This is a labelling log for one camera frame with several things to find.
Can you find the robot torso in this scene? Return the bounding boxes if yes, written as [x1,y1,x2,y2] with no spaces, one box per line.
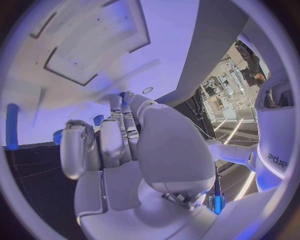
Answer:
[253,74,295,193]

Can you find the person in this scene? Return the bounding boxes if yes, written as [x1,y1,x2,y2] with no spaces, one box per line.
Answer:
[234,39,269,88]

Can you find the long blue cylinder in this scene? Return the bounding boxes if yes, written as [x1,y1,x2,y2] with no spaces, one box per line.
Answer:
[5,102,20,150]

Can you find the white task board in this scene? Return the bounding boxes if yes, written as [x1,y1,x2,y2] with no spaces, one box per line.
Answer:
[3,0,250,151]

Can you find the blue gear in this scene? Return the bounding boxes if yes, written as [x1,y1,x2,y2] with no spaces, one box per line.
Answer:
[52,128,64,146]

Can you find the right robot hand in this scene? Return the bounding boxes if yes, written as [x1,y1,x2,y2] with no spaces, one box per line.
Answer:
[59,90,227,240]

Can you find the blue block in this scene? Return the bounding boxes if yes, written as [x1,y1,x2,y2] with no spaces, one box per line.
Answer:
[92,114,105,127]

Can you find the workshop rack with equipment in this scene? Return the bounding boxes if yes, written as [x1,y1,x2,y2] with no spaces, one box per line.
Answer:
[200,56,258,121]

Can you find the glowing light bar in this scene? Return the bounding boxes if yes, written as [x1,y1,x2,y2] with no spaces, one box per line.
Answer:
[207,193,225,216]

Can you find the blue peg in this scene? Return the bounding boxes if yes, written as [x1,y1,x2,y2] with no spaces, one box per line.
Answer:
[118,91,129,107]

